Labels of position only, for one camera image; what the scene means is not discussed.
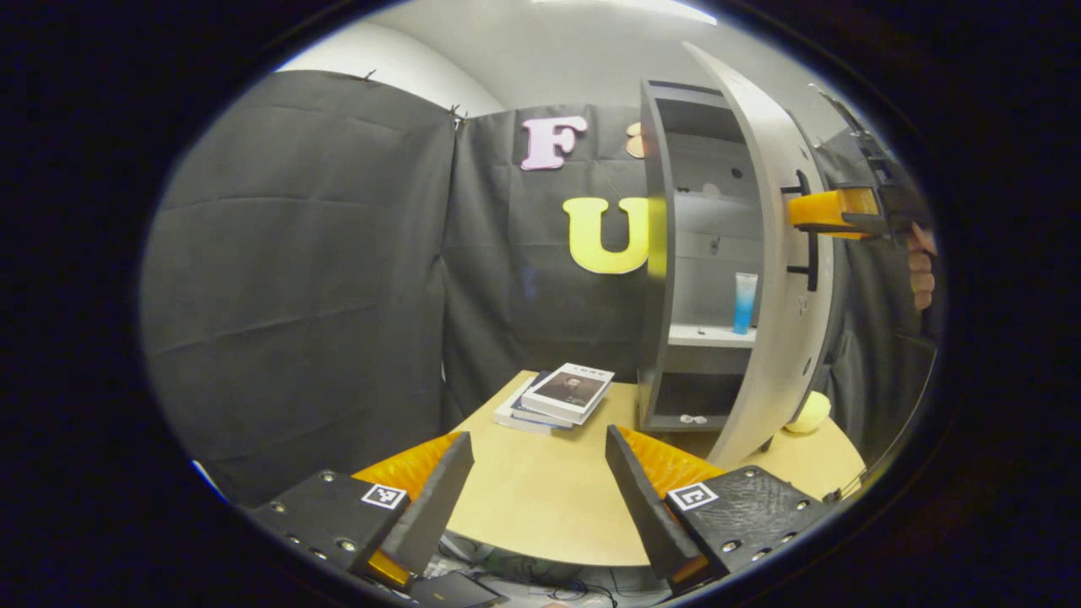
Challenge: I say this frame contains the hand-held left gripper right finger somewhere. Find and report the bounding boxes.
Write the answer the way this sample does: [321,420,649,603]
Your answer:
[605,424,837,596]

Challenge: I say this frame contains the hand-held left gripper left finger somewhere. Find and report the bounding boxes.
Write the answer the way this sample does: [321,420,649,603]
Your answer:
[247,431,475,590]

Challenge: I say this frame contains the black door handle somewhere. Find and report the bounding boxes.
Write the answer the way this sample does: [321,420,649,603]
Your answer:
[781,169,820,293]

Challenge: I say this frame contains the clear blue bottle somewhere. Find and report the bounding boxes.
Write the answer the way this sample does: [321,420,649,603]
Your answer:
[732,272,759,335]

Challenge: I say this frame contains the white book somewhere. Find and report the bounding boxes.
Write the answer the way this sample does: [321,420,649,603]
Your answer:
[493,377,568,437]

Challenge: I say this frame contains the blue book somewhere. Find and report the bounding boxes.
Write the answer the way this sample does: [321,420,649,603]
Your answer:
[509,372,577,430]

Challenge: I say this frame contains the portrait cover book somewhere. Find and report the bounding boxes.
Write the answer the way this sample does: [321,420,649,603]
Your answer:
[521,363,616,426]

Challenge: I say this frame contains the yellow plush ball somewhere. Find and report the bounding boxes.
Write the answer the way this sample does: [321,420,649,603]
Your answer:
[784,391,832,435]

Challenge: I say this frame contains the black backdrop cloth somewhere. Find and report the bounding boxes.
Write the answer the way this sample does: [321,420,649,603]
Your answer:
[139,70,938,508]

